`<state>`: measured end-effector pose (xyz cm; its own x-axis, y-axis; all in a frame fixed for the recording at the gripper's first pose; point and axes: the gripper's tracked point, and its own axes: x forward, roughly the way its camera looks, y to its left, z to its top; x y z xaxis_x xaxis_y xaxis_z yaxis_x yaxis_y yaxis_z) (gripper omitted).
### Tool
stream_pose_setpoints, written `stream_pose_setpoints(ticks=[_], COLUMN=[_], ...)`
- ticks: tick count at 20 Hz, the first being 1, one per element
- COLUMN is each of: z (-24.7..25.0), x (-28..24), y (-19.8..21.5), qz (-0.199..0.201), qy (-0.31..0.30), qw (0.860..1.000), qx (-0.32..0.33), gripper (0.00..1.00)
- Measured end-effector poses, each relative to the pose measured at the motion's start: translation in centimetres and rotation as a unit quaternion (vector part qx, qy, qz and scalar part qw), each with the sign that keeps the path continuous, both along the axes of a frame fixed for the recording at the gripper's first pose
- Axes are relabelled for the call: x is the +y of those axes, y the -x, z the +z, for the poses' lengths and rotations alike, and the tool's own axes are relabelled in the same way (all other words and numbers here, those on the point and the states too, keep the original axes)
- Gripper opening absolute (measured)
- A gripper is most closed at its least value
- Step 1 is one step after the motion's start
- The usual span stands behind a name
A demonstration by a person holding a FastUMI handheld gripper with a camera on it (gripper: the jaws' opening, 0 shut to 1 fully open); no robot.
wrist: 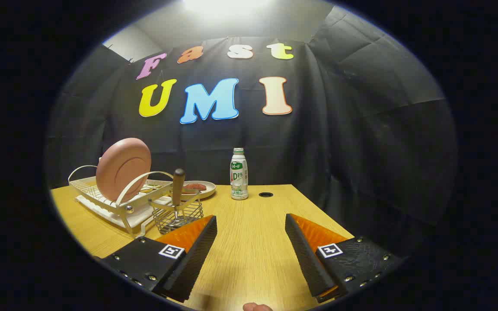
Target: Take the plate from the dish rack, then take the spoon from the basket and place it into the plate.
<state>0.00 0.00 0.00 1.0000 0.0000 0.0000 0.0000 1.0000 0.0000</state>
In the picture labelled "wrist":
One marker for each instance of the white ribbed drip tray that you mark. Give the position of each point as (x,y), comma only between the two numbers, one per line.
(138,218)

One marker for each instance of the white drink bottle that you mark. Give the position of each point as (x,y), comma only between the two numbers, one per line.
(239,177)

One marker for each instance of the ceiling light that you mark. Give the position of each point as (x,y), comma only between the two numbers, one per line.
(227,6)

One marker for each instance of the pink plate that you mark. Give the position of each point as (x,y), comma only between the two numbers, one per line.
(123,168)

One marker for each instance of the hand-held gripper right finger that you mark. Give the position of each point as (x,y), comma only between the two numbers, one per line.
(305,259)

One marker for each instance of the red meat piece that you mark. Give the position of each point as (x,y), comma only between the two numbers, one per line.
(195,186)

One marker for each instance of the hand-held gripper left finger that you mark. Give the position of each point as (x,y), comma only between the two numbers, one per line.
(197,255)

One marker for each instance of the beige round plate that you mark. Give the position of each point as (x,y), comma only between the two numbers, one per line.
(208,190)

